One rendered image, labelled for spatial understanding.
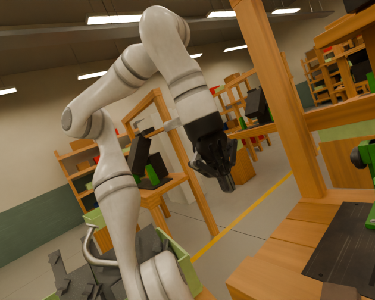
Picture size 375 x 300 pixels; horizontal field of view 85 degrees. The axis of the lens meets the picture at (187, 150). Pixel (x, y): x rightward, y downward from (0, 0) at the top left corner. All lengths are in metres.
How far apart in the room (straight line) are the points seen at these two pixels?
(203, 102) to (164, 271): 0.31
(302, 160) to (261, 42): 0.57
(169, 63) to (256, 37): 0.73
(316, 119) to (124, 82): 0.88
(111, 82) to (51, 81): 7.13
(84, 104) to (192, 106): 0.26
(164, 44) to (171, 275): 0.40
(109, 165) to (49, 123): 6.73
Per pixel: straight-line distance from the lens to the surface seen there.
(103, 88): 0.49
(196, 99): 0.37
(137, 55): 0.44
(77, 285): 1.18
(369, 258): 0.82
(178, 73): 0.38
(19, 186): 7.07
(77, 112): 0.55
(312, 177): 1.13
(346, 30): 0.83
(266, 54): 1.05
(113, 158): 0.51
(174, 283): 0.43
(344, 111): 1.07
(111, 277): 1.15
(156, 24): 0.39
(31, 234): 7.18
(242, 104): 5.82
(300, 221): 1.04
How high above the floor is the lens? 1.44
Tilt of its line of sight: 6 degrees down
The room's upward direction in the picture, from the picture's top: 23 degrees counter-clockwise
